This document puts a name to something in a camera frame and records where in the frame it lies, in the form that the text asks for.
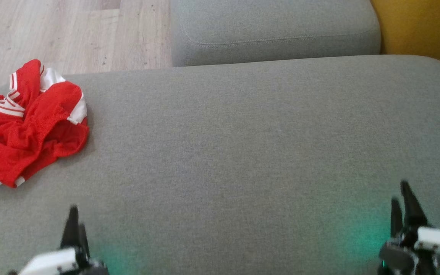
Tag large grey sofa ottoman cushion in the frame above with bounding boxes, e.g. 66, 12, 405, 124
0, 55, 440, 275

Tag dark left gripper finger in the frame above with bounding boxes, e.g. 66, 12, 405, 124
78, 224, 90, 265
60, 205, 80, 249

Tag large yellow sofa back cushion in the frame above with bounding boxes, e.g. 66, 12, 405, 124
370, 0, 440, 79

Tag red basketball jersey white trim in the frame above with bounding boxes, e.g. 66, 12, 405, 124
0, 59, 89, 153

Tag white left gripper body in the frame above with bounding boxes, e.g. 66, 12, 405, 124
19, 247, 91, 275

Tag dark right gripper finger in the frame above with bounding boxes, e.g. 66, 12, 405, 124
401, 180, 429, 230
391, 198, 404, 239

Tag grey sofa seat cushion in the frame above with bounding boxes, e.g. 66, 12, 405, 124
170, 0, 382, 68

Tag red shorts white side stripe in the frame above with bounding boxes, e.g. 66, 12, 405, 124
0, 115, 89, 188

